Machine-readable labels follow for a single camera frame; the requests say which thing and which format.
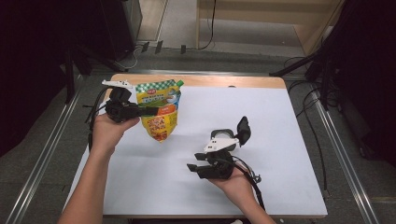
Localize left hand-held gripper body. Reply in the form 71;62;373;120
101;79;141;123

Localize hanging black cable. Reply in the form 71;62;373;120
199;0;218;50

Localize long metal floor rail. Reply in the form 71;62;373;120
6;74;83;224
311;90;379;224

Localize white floor cable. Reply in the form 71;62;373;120
124;46;141;69

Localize short metal floor rail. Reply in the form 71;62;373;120
129;69;270;77

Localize light wooden shelf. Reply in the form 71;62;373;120
195;0;347;57

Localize yellow green spout pouch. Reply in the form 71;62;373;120
134;78;185;144

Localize black floor cables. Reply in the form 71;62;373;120
288;55;328;190

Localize black metal stand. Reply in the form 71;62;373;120
269;46;331;110
64;43;125;104

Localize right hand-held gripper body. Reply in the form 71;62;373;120
197;136;240;180

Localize person's right hand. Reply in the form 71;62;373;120
208;174;258;208

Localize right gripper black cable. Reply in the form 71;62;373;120
218;157;266;212

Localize person's left hand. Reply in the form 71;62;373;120
90;113;141;157

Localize black cabinet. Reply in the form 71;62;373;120
99;0;144;62

